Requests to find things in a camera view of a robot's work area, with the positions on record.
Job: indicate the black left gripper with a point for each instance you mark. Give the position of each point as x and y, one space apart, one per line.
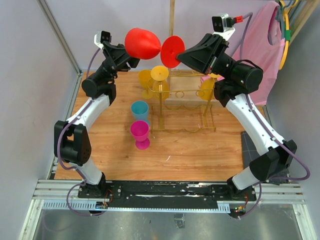
118 57

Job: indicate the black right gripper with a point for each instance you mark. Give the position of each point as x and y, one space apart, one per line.
205 57

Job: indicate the red plastic wine glass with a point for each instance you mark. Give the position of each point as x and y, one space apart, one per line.
143 44

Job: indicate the yellow plastic wine glass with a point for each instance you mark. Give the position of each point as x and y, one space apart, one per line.
207 85

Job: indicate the blue plastic wine glass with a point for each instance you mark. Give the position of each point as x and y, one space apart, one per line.
140 111

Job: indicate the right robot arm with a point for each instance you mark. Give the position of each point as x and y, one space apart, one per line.
240 78

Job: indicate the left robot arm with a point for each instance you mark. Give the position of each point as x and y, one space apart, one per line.
72 145

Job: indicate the hanging yellow wine glass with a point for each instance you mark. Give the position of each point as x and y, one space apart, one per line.
160 74

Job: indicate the magenta plastic wine glass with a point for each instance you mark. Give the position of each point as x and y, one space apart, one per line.
140 132

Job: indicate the wooden pole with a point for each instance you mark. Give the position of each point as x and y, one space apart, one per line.
171 30

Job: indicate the pink cloth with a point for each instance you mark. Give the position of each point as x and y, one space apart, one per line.
263 44

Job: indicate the yellow hanger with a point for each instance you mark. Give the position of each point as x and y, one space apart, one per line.
284 10

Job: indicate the dark grey mat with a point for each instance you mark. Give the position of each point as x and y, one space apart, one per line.
249 153

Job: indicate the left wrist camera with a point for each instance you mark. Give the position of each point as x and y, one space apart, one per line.
101 37

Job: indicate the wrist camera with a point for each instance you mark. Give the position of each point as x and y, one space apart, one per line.
223 25
101 37

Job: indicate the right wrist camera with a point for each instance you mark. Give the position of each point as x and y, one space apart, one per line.
223 25

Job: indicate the gold wire glass rack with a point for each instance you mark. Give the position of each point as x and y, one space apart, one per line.
183 110

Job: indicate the wooden rack frame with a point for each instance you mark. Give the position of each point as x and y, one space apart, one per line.
299 15

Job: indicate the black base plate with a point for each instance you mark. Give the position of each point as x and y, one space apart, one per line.
165 195

